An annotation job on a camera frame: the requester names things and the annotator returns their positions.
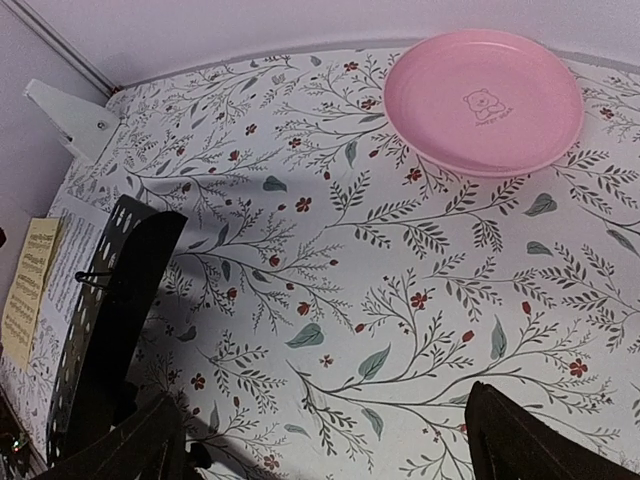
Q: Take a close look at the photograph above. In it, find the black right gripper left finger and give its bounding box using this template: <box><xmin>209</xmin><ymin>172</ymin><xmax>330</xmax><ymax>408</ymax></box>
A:
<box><xmin>38</xmin><ymin>394</ymin><xmax>187</xmax><ymax>480</ymax></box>

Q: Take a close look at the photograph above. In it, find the black perforated music stand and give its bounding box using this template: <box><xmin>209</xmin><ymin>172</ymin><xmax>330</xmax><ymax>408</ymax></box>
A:
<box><xmin>46</xmin><ymin>195</ymin><xmax>187</xmax><ymax>467</ymax></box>

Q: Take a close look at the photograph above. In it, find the white metronome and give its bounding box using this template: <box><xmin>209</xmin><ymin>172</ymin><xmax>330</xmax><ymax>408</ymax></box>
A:
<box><xmin>24</xmin><ymin>79</ymin><xmax>120</xmax><ymax>165</ymax></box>

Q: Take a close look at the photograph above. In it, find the pink plastic plate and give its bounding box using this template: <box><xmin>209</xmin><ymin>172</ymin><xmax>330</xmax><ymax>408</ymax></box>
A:
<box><xmin>383</xmin><ymin>29</ymin><xmax>585</xmax><ymax>177</ymax></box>

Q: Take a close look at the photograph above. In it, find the yellow sheet music page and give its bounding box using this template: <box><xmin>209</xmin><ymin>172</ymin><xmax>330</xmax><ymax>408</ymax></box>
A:
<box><xmin>1</xmin><ymin>217</ymin><xmax>63</xmax><ymax>372</ymax></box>

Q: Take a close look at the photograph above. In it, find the left aluminium corner post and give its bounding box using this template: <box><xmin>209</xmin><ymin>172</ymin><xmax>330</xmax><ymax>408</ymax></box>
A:
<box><xmin>1</xmin><ymin>0</ymin><xmax>119</xmax><ymax>98</ymax></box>

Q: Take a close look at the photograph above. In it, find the white sheet music page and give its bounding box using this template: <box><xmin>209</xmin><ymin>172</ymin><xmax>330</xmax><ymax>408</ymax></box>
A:
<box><xmin>32</xmin><ymin>199</ymin><xmax>108</xmax><ymax>353</ymax></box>

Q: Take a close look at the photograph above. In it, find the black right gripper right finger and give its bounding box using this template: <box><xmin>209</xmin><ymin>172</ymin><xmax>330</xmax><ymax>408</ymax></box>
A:
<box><xmin>465</xmin><ymin>381</ymin><xmax>639</xmax><ymax>480</ymax></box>

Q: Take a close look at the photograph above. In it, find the floral patterned table cloth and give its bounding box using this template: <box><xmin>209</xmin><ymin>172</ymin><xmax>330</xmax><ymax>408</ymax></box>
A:
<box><xmin>0</xmin><ymin>47</ymin><xmax>640</xmax><ymax>480</ymax></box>

